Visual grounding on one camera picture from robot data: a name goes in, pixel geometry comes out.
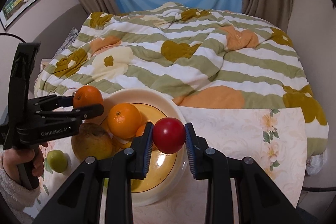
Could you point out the striped floral blanket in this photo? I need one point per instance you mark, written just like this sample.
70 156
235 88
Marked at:
183 56

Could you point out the red cherry tomato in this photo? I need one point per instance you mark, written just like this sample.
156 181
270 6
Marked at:
169 134

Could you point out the grey headboard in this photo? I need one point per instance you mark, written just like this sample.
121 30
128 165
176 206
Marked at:
57 27

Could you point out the person's left hand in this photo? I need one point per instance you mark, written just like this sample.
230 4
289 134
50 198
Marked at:
9 161

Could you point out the cream cartoon print bowl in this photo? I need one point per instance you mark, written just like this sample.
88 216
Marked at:
157 169

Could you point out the floral tablecloth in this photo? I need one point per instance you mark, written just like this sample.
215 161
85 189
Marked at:
236 148

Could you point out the green apple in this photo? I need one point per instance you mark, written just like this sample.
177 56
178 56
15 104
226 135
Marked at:
56 161

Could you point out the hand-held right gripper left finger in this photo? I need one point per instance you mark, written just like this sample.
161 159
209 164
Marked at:
148 150

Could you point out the large orange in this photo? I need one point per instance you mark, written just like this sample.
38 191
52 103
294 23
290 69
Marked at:
123 120
88 98

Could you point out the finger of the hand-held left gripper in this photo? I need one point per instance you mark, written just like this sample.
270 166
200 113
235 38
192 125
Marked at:
52 101
89 111

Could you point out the person's left forearm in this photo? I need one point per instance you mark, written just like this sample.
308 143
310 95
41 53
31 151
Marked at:
15 200

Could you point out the small orange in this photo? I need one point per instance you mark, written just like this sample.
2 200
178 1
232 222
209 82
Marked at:
140 131

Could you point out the grey patterned pillow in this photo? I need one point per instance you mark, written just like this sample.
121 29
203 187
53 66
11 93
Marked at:
69 40

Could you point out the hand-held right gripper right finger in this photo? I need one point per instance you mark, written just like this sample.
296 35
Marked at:
189 150

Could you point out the yellow red apple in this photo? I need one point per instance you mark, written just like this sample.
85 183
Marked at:
92 142

